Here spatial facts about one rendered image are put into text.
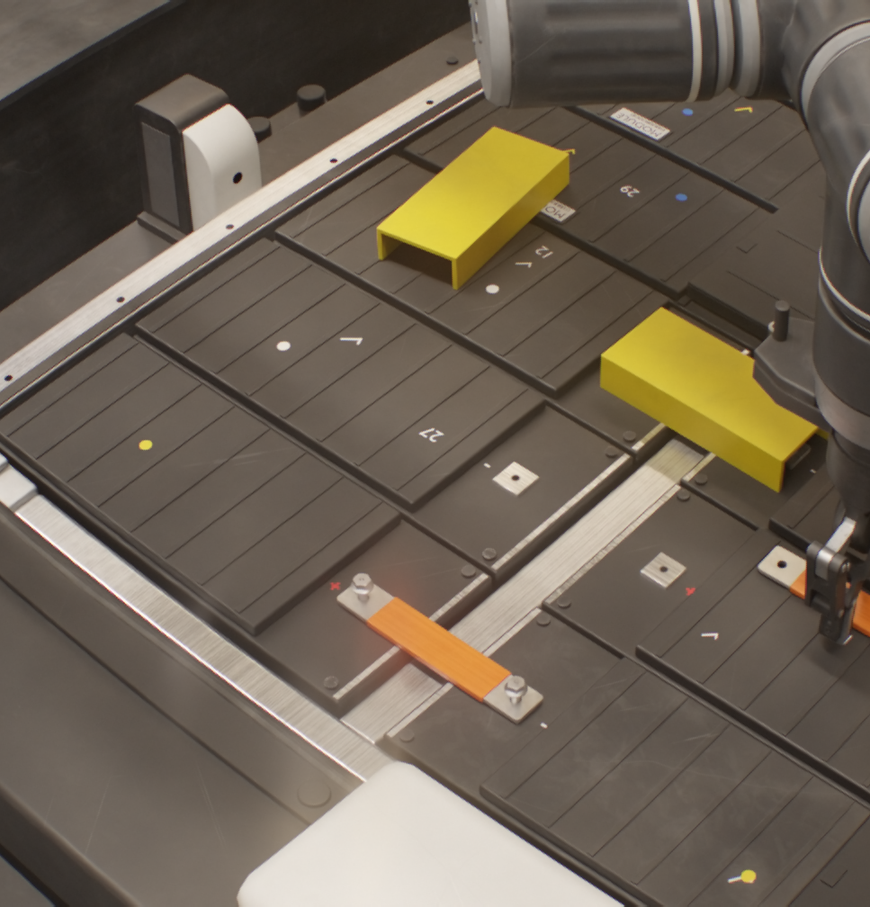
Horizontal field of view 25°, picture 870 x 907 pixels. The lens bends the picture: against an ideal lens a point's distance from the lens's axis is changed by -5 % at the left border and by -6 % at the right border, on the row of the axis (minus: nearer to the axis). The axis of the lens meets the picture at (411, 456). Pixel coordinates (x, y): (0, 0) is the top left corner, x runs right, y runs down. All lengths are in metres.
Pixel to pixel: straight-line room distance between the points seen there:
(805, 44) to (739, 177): 0.55
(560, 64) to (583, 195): 0.50
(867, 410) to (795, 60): 0.20
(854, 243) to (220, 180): 0.79
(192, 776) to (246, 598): 0.24
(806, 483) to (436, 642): 0.28
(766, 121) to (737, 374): 0.35
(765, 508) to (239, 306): 0.42
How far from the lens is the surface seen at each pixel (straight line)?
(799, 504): 1.35
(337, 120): 1.91
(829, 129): 1.04
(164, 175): 1.75
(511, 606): 1.30
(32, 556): 1.19
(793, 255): 1.53
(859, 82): 1.03
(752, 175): 1.63
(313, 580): 1.30
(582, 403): 1.42
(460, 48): 2.01
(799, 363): 1.16
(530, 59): 1.09
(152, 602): 1.31
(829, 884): 1.14
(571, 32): 1.09
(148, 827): 1.06
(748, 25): 1.11
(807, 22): 1.09
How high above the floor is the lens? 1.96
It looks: 44 degrees down
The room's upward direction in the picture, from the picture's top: 3 degrees counter-clockwise
